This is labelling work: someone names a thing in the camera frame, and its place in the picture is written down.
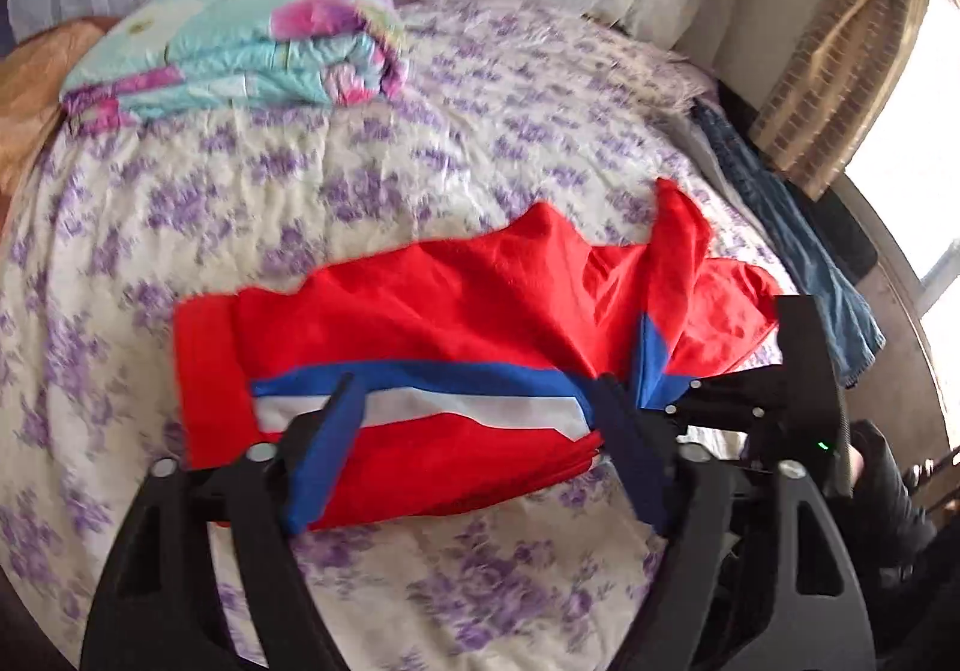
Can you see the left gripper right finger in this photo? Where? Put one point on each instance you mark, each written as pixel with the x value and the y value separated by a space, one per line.
pixel 754 574

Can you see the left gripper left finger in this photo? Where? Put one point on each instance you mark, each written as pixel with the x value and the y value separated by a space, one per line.
pixel 157 604

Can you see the red pants with stripes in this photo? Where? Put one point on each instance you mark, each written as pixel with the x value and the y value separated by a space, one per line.
pixel 476 356

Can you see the person's right hand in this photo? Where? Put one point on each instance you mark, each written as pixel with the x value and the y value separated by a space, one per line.
pixel 883 528

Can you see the blue denim jeans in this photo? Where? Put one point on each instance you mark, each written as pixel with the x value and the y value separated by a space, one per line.
pixel 853 335

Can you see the grey folded garment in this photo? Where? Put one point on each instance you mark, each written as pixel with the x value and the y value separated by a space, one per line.
pixel 692 141

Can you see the beige checkered curtain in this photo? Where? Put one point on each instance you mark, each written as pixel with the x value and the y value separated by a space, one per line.
pixel 836 83

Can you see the purple floral bedspread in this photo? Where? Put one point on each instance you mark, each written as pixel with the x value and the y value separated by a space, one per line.
pixel 111 231

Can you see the brown orange pillow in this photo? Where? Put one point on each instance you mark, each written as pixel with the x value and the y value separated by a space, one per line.
pixel 32 76

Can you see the folded turquoise floral quilt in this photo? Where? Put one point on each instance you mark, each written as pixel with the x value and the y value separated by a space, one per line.
pixel 172 56

